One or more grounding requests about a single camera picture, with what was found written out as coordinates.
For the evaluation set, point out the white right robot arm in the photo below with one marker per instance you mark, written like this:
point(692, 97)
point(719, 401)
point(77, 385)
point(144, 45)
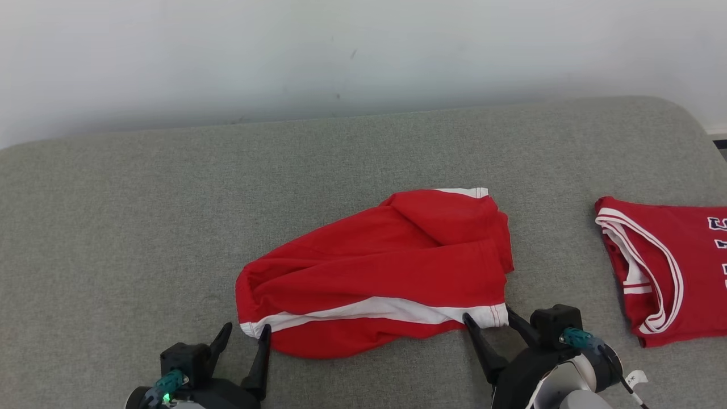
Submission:
point(568, 386)

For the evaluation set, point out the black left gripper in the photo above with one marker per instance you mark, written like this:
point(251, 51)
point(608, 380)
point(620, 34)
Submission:
point(216, 396)

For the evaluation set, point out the red lettered basketball jersey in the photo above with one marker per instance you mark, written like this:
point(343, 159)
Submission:
point(687, 272)

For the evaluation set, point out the red shorts with white band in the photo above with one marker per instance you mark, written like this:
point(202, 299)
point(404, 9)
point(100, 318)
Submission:
point(375, 267)

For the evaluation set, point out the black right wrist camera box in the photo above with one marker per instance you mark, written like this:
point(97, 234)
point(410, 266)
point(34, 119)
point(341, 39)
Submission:
point(554, 324)

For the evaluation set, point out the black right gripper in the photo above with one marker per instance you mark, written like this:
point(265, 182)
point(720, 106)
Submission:
point(522, 375)

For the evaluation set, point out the white wall baseboard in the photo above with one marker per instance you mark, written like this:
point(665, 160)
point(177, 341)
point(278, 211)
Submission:
point(717, 130)

